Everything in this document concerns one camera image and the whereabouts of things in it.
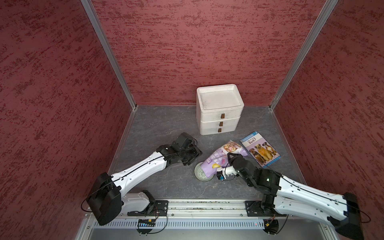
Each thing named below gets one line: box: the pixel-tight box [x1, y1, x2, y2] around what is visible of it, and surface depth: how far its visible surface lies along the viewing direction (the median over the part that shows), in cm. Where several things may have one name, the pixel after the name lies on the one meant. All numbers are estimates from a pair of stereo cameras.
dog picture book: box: [239, 131, 281, 169], surface depth 97 cm
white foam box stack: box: [196, 84, 245, 135], surface depth 94 cm
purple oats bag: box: [199, 140, 249, 178], surface depth 76 cm
